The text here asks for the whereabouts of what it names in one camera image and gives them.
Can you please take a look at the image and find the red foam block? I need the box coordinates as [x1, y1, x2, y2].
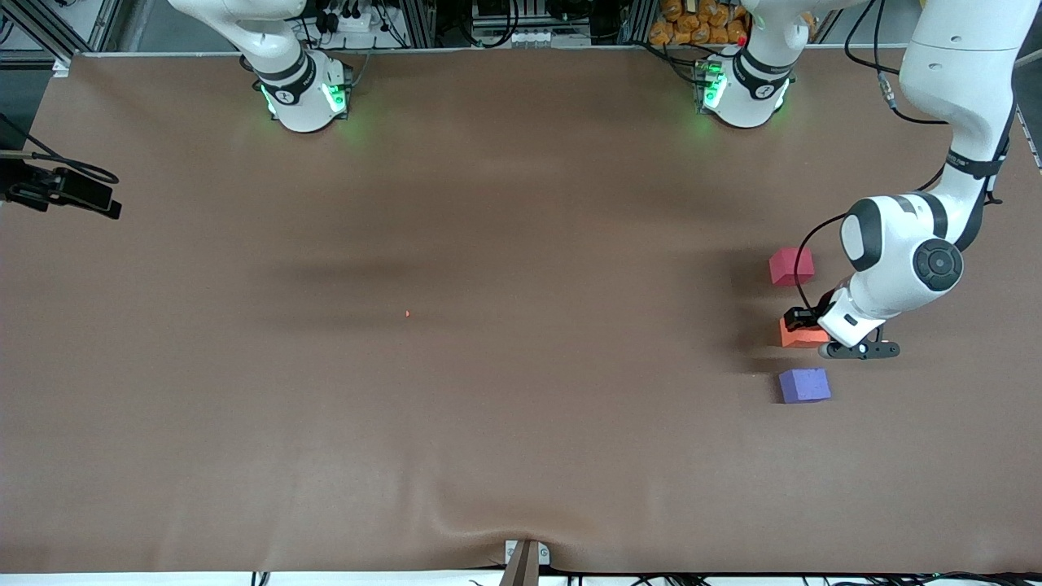
[768, 247, 816, 286]

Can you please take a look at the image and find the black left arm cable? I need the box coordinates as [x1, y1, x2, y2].
[794, 0, 1018, 310]

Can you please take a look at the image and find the aluminium frame profile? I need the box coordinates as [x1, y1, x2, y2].
[8, 0, 76, 68]

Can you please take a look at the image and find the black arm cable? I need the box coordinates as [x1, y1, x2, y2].
[0, 114, 120, 185]
[794, 0, 1018, 310]

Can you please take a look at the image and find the pile of orange snacks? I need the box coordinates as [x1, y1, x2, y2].
[649, 0, 750, 47]

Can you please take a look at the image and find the metal clamp bracket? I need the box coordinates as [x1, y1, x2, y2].
[501, 539, 552, 586]

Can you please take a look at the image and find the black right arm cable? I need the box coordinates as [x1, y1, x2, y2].
[0, 114, 120, 185]

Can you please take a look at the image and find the orange foam block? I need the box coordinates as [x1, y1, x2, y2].
[780, 317, 831, 349]

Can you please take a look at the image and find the brown table mat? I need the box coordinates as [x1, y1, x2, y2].
[0, 45, 1042, 575]

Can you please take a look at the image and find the purple foam block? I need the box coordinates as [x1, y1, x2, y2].
[777, 367, 833, 405]

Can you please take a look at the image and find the white power strip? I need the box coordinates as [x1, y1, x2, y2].
[313, 0, 377, 35]

